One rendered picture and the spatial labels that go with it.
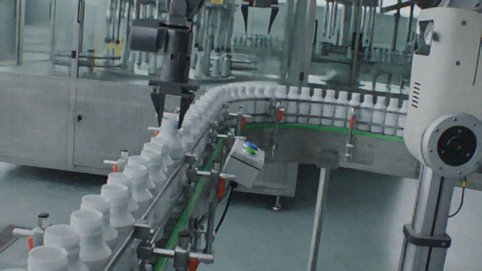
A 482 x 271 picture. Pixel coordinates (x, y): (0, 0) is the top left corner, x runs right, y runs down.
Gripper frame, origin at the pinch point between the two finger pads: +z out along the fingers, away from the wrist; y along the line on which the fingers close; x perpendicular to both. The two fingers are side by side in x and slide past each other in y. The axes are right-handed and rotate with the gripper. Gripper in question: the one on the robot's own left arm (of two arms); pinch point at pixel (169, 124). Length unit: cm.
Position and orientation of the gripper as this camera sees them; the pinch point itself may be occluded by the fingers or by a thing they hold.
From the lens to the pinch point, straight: 114.9
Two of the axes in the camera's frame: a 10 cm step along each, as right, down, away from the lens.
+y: 9.9, 1.3, -0.3
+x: 0.6, -1.8, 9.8
